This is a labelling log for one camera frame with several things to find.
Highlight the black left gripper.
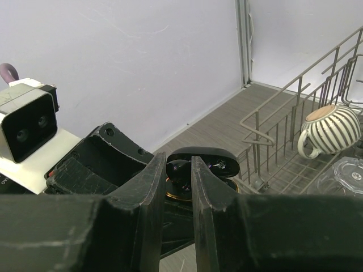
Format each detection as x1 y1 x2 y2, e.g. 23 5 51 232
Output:
44 121 196 258

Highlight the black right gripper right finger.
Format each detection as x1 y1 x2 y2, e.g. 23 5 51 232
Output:
192 173 362 271

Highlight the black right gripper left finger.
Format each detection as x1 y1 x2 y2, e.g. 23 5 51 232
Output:
1 153 166 271

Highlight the black earbud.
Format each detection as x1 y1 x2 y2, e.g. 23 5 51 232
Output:
166 159 191 192

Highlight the clear drinking glass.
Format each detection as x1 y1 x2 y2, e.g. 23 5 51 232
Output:
307 157 362 198

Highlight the striped beige mug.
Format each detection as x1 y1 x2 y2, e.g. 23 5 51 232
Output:
297 105 362 159

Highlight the grey wire dish rack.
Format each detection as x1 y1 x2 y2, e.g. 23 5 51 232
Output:
237 29 362 195

